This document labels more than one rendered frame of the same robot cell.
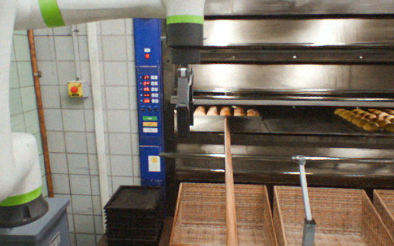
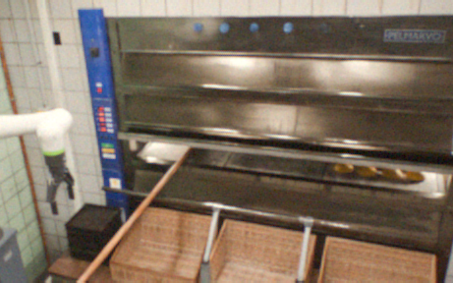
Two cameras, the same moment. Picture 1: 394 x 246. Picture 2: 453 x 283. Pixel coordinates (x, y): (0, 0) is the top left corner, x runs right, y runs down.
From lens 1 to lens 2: 161 cm
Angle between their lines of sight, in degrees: 24
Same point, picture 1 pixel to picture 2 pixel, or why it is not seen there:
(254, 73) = (199, 110)
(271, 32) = (211, 73)
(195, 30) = (55, 158)
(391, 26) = (339, 71)
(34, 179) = not seen: outside the picture
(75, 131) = not seen: hidden behind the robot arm
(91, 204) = (68, 213)
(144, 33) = (95, 69)
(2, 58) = not seen: outside the picture
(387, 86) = (335, 134)
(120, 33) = (76, 67)
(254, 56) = (198, 94)
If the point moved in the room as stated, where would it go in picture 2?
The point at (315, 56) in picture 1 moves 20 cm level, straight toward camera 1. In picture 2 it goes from (257, 97) to (238, 109)
